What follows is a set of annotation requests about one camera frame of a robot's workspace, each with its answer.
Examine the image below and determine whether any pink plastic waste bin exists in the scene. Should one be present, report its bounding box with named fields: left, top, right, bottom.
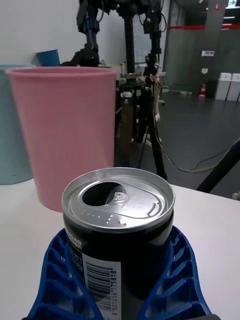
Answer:
left=5, top=66, right=117, bottom=213

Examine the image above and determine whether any white floor bin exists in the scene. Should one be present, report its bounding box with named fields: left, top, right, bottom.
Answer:
left=215, top=72, right=233, bottom=101
left=226, top=73, right=240, bottom=102

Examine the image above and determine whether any black drink can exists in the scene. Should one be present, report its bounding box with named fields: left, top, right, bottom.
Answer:
left=61, top=167, right=176, bottom=320

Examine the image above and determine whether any blue plastic cup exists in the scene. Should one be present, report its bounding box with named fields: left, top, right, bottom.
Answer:
left=35, top=48, right=61, bottom=67

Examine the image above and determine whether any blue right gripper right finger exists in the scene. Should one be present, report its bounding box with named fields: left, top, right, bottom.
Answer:
left=136, top=225, right=212, bottom=320

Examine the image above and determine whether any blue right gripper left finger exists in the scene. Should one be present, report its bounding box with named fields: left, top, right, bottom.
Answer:
left=26, top=227, right=105, bottom=320

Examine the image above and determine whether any pale blue plastic waste bin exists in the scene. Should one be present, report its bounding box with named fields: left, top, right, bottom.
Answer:
left=0, top=64, right=36, bottom=186

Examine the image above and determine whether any pale floor cable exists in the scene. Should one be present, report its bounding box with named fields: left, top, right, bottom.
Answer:
left=152, top=82, right=240, bottom=174

